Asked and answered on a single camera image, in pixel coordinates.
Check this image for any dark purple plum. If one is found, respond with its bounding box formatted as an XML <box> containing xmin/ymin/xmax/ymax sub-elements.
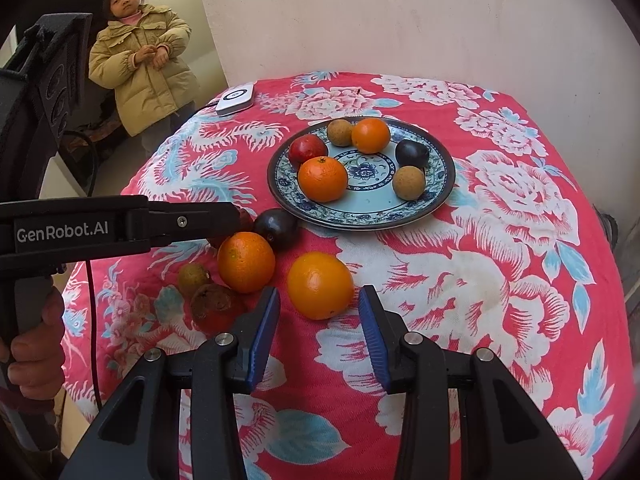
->
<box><xmin>253</xmin><ymin>209</ymin><xmax>301</xmax><ymax>251</ymax></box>
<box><xmin>394</xmin><ymin>140</ymin><xmax>431</xmax><ymax>169</ymax></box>

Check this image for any person's left hand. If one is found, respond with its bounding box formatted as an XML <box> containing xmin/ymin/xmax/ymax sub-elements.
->
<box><xmin>6</xmin><ymin>287</ymin><xmax>67</xmax><ymax>402</ymax></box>

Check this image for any brown and red fruit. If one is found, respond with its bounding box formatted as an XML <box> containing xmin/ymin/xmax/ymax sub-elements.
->
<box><xmin>190</xmin><ymin>284</ymin><xmax>246</xmax><ymax>333</ymax></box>

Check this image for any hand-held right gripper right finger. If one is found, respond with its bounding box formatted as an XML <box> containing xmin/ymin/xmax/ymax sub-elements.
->
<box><xmin>358</xmin><ymin>284</ymin><xmax>584</xmax><ymax>480</ymax></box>

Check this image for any blue patterned ceramic plate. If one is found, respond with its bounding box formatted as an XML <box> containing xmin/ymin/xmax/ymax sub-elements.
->
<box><xmin>266</xmin><ymin>116</ymin><xmax>457</xmax><ymax>230</ymax></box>

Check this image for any red apple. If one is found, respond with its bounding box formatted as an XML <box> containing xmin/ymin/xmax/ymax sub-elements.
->
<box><xmin>288</xmin><ymin>135</ymin><xmax>329</xmax><ymax>171</ymax></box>

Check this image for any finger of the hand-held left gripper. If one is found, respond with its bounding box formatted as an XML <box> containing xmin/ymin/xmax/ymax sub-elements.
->
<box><xmin>125</xmin><ymin>196</ymin><xmax>242</xmax><ymax>252</ymax></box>

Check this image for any orange with green stem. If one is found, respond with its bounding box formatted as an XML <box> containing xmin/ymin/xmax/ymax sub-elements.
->
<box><xmin>298</xmin><ymin>156</ymin><xmax>349</xmax><ymax>204</ymax></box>

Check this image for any red floral blanket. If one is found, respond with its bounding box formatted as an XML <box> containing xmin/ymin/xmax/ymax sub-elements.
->
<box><xmin>60</xmin><ymin>71</ymin><xmax>631</xmax><ymax>480</ymax></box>

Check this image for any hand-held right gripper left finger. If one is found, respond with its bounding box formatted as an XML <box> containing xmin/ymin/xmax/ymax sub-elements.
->
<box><xmin>59</xmin><ymin>286</ymin><xmax>282</xmax><ymax>480</ymax></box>

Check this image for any red plum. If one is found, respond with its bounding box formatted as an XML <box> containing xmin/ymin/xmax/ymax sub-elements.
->
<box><xmin>207</xmin><ymin>207</ymin><xmax>257</xmax><ymax>251</ymax></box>

